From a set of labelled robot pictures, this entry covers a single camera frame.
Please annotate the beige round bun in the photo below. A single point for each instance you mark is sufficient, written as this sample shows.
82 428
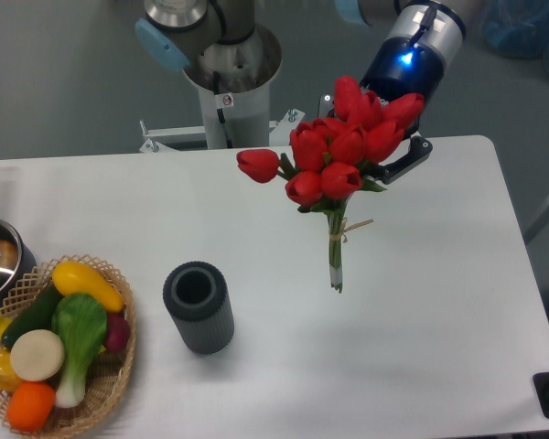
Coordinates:
37 355

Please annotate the green bok choy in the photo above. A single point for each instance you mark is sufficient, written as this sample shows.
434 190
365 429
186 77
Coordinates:
80 322

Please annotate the yellow bell pepper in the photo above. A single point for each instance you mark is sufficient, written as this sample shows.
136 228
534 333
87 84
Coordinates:
9 380

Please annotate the dark green cucumber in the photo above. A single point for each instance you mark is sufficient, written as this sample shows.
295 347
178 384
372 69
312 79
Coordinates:
37 315

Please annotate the blue plastic bag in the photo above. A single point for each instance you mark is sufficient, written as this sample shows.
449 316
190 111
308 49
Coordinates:
517 29

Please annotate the dark grey ribbed vase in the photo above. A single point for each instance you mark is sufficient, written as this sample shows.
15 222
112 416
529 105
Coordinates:
197 298

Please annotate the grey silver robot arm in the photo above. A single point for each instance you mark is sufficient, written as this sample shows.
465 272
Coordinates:
174 33

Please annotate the red tulip bouquet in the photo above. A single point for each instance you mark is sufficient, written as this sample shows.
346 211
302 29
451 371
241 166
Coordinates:
335 156

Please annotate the yellow squash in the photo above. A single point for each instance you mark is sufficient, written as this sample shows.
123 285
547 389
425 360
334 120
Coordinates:
71 277

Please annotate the orange fruit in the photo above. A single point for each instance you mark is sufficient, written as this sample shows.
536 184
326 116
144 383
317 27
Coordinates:
30 406

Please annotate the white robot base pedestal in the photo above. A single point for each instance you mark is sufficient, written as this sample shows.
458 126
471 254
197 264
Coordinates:
233 85

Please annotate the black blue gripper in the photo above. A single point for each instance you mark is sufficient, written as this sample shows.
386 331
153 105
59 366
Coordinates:
414 58

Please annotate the woven wicker basket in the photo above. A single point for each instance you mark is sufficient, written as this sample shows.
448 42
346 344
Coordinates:
109 374

